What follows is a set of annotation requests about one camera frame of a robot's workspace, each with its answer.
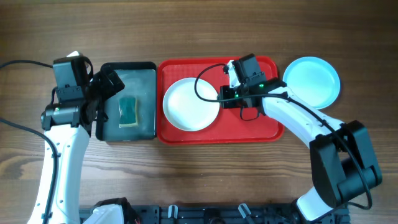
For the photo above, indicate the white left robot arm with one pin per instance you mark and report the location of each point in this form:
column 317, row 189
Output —
column 67, row 129

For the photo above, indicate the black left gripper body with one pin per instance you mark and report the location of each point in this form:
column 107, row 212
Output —
column 101, row 90

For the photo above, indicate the black water tray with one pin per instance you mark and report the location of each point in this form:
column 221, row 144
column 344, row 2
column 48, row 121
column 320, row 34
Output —
column 140, row 81

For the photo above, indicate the white plate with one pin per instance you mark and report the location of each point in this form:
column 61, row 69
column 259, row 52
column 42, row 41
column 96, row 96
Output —
column 189, row 104

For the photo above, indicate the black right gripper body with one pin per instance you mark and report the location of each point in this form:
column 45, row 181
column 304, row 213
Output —
column 227, row 97

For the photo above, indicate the yellow green sponge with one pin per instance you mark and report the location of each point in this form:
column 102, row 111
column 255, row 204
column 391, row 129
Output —
column 128, row 112

